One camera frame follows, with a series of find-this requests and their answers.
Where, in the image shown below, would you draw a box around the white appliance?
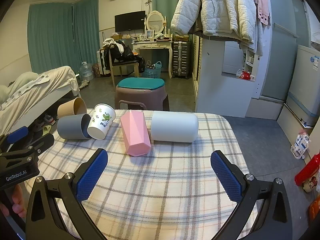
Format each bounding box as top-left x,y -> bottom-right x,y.
284,44 -> 320,128

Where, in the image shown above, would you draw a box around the red toy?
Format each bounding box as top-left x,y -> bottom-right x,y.
294,152 -> 320,193

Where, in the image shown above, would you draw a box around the red bag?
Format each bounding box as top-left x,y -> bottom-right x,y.
236,68 -> 252,81

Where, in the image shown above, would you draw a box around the wooden chair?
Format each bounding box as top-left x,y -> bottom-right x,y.
108,45 -> 141,87

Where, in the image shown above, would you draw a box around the teal window curtain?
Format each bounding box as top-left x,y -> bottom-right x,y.
152,0 -> 187,38
27,3 -> 75,75
72,0 -> 100,67

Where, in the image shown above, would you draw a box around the white fleece garment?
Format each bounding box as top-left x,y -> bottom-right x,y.
250,4 -> 265,56

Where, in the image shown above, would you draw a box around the white oval mirror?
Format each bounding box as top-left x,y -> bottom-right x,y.
144,10 -> 168,35

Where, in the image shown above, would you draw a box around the person's left hand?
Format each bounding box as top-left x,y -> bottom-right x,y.
0,184 -> 27,218

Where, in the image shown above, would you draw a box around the black television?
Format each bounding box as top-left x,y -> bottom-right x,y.
114,10 -> 146,32

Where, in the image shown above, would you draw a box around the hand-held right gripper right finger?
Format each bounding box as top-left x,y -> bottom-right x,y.
210,150 -> 293,240

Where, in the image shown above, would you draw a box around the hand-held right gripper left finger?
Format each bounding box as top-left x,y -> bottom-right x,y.
25,148 -> 108,240

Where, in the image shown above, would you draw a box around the teal seat cushion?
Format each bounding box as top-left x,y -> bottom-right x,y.
117,77 -> 166,90

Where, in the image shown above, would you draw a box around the white wardrobe cabinet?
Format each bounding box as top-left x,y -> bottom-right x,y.
192,33 -> 286,121

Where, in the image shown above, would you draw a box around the grey cup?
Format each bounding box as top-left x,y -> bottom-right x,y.
57,113 -> 92,140

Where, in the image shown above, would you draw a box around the pink hanging garment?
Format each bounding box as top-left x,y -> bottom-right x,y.
243,0 -> 271,27

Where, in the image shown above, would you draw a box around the bed with white bedding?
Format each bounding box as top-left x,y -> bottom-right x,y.
0,66 -> 79,136

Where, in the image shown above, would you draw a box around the shoes under bed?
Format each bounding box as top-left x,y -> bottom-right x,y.
32,113 -> 57,137

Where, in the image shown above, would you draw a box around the white printed paper cup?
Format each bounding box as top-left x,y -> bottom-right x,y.
87,103 -> 117,140

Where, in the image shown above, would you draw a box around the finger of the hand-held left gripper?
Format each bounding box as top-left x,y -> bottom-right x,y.
0,126 -> 29,153
24,133 -> 55,153

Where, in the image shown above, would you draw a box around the large white cup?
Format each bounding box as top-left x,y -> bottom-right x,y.
150,111 -> 199,143

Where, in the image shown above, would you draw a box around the pile of clothes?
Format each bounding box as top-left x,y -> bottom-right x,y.
102,38 -> 146,73

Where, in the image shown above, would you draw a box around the teal laundry basket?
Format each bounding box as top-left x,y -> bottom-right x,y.
141,60 -> 163,79

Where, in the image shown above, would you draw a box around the beige cup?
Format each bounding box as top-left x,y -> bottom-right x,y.
57,97 -> 87,119

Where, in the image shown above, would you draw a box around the white puffy jacket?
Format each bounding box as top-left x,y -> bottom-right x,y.
170,0 -> 258,43

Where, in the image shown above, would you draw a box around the white suitcase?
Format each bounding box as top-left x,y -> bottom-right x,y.
96,49 -> 111,77

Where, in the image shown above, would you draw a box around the white dressing table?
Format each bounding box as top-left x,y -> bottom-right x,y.
131,40 -> 173,79

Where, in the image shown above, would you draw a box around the orange toy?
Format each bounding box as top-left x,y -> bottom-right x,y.
308,197 -> 320,221

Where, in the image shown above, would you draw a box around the plaid tablecloth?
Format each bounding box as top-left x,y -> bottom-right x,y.
24,108 -> 259,240

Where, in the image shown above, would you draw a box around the grey pillow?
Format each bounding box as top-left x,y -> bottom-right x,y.
0,71 -> 38,103

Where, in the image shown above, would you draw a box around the pink faceted cup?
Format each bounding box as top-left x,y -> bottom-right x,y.
120,111 -> 152,157

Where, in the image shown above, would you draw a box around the dark ribbed suitcase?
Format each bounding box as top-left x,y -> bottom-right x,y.
171,40 -> 192,80

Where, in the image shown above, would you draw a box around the clear water jug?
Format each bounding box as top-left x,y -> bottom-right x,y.
80,61 -> 94,81

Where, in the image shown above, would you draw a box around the purple plastic stool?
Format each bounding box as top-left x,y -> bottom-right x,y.
114,79 -> 170,112

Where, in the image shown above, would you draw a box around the clear plastic packet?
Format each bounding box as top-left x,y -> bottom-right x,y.
290,129 -> 311,159

